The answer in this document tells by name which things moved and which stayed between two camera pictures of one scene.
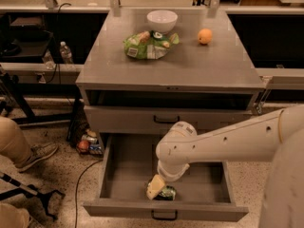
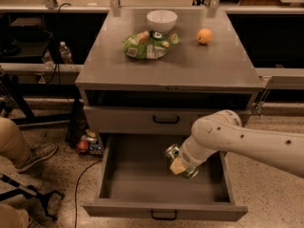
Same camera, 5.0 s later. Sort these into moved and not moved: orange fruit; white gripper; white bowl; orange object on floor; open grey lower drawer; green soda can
Moved: white gripper; green soda can
Not moved: orange fruit; orange object on floor; white bowl; open grey lower drawer
